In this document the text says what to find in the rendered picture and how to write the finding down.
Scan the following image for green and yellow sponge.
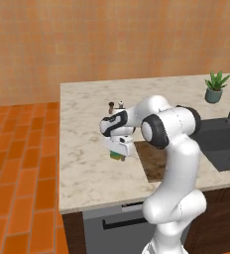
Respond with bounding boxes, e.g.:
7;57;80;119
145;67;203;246
109;150;127;163

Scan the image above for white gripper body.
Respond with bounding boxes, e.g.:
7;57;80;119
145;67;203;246
101;136;136;158

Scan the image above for narrow dark wood cupboard panel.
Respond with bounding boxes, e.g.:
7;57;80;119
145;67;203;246
61;211;87;254

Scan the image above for green plant in teal pot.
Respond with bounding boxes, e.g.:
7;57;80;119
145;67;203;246
204;69;230;105

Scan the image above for grey dishwasher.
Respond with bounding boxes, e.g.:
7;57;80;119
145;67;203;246
82;200;191;254

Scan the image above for dark grey sink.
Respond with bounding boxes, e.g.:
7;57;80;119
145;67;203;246
188;113;230;173

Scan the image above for brown wooden cutting board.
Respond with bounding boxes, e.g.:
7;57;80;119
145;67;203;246
134;140;170;184

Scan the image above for black dishwasher handle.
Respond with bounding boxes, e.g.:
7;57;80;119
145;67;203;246
101;216;149;231

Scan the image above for dark wood cupboard door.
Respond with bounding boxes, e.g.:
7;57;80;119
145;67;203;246
182;186;230;254

